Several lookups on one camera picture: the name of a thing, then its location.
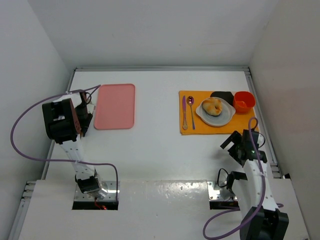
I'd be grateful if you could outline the pink tray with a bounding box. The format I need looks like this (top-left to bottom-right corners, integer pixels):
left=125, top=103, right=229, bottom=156
left=94, top=83, right=136, bottom=130

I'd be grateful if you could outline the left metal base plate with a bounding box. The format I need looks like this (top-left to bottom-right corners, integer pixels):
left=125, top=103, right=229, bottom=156
left=73, top=180, right=120, bottom=202

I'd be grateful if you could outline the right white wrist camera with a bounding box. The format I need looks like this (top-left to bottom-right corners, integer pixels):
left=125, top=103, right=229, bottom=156
left=257, top=133, right=266, bottom=148

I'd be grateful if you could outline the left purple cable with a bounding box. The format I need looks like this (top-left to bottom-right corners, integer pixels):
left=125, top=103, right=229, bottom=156
left=10, top=84, right=119, bottom=202

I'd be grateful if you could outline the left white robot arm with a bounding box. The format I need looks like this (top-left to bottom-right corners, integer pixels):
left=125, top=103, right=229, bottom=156
left=42, top=91, right=101, bottom=195

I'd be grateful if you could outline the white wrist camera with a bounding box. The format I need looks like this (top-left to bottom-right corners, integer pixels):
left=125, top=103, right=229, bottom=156
left=257, top=133, right=266, bottom=148
left=85, top=104, right=95, bottom=115

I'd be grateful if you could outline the orange cup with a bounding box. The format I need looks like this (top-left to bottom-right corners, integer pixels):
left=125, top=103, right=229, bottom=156
left=233, top=91, right=256, bottom=114

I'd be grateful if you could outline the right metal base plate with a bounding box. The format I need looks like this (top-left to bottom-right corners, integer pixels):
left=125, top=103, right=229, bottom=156
left=207, top=181, right=238, bottom=202

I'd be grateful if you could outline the purple-handled knife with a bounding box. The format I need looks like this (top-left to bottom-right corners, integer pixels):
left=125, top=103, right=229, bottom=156
left=182, top=95, right=188, bottom=130

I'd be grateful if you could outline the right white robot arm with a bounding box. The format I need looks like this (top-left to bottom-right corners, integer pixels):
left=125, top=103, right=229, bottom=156
left=220, top=129, right=289, bottom=240

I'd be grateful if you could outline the purple cable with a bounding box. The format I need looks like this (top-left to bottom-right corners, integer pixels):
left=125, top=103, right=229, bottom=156
left=202, top=116, right=285, bottom=240
left=10, top=84, right=119, bottom=202

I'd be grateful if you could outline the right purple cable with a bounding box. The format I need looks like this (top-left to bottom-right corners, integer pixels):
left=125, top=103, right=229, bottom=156
left=202, top=116, right=285, bottom=240

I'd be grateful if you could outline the white plate with handles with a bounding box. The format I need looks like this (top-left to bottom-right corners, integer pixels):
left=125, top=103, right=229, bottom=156
left=195, top=97, right=236, bottom=127

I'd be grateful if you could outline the purple-handled spoon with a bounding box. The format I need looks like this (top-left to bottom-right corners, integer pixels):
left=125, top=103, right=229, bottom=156
left=187, top=95, right=196, bottom=130

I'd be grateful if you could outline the black coaster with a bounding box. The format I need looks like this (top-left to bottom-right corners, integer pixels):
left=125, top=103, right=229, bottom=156
left=210, top=91, right=234, bottom=106

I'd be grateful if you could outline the metal base plate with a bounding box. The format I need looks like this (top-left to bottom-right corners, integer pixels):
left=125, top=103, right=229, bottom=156
left=207, top=181, right=238, bottom=202
left=73, top=180, right=120, bottom=202

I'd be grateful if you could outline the round bread roll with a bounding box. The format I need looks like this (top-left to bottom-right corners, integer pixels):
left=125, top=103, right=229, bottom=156
left=202, top=97, right=223, bottom=117

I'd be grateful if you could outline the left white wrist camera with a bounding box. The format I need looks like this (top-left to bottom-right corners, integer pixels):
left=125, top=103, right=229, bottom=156
left=85, top=104, right=95, bottom=115

